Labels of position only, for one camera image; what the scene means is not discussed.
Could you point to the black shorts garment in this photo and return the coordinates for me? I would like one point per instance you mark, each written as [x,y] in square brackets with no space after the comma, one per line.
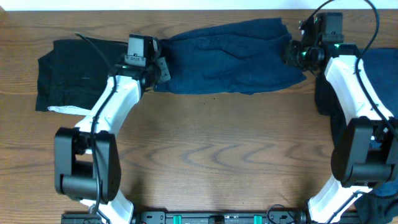
[71,78]

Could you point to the navy blue shorts garment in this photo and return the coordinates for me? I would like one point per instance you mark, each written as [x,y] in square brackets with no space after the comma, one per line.
[242,57]

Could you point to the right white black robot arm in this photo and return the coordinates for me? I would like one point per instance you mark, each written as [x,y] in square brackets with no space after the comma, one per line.
[365,153]

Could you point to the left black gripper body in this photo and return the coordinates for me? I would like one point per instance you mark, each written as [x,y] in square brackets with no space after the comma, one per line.
[163,71]

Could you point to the navy blue clothes pile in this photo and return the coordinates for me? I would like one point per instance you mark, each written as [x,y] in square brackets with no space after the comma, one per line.
[365,153]

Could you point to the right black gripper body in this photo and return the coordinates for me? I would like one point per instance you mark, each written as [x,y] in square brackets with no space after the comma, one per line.
[290,55]

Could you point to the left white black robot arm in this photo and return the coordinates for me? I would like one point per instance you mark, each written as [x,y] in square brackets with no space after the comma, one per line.
[87,165]

